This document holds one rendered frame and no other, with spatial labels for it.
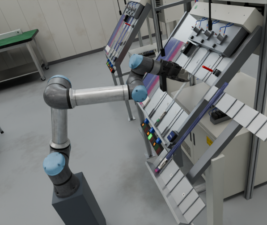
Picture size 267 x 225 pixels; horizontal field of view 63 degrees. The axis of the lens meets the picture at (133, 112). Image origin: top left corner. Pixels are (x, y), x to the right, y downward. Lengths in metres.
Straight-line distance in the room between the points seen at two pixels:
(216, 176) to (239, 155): 0.49
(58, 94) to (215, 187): 0.83
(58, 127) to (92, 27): 4.62
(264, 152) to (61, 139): 1.28
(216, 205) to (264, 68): 0.70
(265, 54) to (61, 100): 0.94
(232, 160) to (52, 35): 5.01
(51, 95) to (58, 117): 0.21
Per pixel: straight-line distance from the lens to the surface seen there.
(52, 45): 5.83
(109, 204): 1.94
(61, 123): 1.24
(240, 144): 1.47
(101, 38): 5.77
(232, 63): 1.13
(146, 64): 1.11
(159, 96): 1.43
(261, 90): 1.27
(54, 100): 1.03
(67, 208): 1.43
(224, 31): 1.18
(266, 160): 1.74
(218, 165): 1.02
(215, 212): 1.29
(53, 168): 1.25
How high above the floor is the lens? 1.53
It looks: 32 degrees down
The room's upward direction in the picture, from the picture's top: 14 degrees counter-clockwise
